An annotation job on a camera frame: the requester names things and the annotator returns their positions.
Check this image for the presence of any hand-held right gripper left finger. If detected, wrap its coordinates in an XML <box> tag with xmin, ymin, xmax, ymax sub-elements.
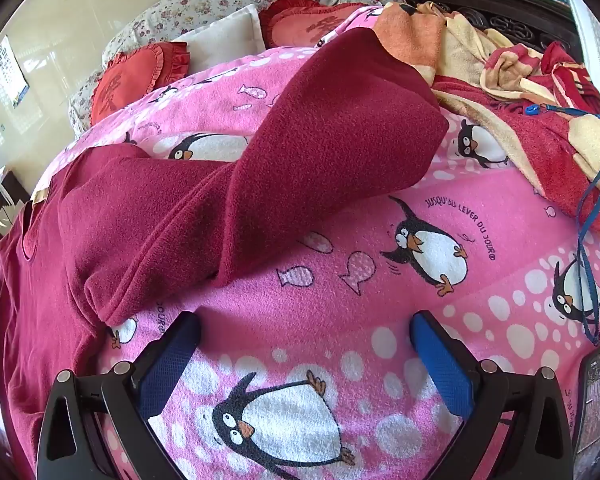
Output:
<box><xmin>36</xmin><ymin>311</ymin><xmax>203</xmax><ymax>480</ymax></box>

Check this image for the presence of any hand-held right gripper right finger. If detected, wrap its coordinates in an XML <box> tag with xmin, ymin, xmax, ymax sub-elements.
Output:
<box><xmin>410</xmin><ymin>310</ymin><xmax>588</xmax><ymax>480</ymax></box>

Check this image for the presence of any dark red fleece shirt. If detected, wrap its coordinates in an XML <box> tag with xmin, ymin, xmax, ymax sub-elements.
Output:
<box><xmin>0</xmin><ymin>27</ymin><xmax>448</xmax><ymax>480</ymax></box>

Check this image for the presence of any pink penguin print blanket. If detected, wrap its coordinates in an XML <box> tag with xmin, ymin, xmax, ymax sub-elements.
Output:
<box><xmin>45</xmin><ymin>5</ymin><xmax>600</xmax><ymax>480</ymax></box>

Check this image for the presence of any red and yellow towel blanket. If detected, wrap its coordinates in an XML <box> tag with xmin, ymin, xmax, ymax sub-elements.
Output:
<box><xmin>380</xmin><ymin>2</ymin><xmax>600</xmax><ymax>266</ymax></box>

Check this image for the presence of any dark wooden desk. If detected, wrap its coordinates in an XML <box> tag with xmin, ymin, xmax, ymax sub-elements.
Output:
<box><xmin>0</xmin><ymin>167</ymin><xmax>31</xmax><ymax>281</ymax></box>

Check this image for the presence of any red heart-shaped pillow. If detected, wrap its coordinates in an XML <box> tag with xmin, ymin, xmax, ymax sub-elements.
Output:
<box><xmin>258</xmin><ymin>0</ymin><xmax>376</xmax><ymax>51</ymax></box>
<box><xmin>90</xmin><ymin>41</ymin><xmax>188</xmax><ymax>126</ymax></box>

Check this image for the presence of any white square pillow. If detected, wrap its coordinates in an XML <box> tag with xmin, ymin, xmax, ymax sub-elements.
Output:
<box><xmin>172</xmin><ymin>3</ymin><xmax>266</xmax><ymax>73</ymax></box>

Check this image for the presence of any dark carved wooden headboard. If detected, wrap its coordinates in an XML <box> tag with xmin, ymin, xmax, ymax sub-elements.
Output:
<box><xmin>380</xmin><ymin>0</ymin><xmax>581</xmax><ymax>56</ymax></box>

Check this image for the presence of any blue lanyard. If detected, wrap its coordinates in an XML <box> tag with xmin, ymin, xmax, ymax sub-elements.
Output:
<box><xmin>522</xmin><ymin>102</ymin><xmax>600</xmax><ymax>346</ymax></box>

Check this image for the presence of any wall calendar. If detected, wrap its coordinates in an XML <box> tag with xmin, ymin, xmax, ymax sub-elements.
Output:
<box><xmin>0</xmin><ymin>35</ymin><xmax>31</xmax><ymax>108</ymax></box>

